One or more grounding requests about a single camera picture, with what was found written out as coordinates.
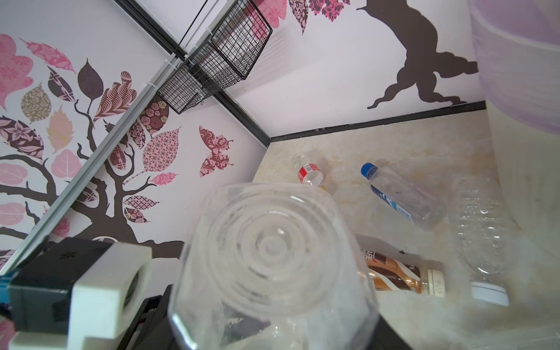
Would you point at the black wire basket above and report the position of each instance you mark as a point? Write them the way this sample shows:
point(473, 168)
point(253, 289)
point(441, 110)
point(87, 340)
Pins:
point(225, 55)

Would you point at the red-label yellow-cap bottle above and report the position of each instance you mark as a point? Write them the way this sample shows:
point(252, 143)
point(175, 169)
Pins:
point(308, 172)

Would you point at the blue-cap clear bottle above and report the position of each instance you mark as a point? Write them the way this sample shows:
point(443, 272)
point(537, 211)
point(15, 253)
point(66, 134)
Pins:
point(415, 203)

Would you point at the left aluminium rail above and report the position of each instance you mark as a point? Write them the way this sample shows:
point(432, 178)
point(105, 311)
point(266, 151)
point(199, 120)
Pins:
point(166, 78)

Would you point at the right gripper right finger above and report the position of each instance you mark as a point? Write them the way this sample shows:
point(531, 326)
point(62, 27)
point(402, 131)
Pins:
point(385, 338)

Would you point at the green-label clear white-cap bottle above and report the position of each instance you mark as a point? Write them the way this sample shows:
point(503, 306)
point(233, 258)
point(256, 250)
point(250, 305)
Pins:
point(272, 266)

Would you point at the white bin with purple liner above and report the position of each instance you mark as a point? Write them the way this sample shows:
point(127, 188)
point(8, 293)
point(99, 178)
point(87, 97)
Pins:
point(517, 47)

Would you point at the brown coffee bottle centre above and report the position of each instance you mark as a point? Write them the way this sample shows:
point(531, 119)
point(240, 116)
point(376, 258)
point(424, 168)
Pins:
point(389, 274)

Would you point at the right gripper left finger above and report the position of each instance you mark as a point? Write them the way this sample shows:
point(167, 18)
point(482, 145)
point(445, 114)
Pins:
point(150, 328)

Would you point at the crumpled clear white-cap bottle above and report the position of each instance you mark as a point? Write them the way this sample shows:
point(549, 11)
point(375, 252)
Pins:
point(480, 223)

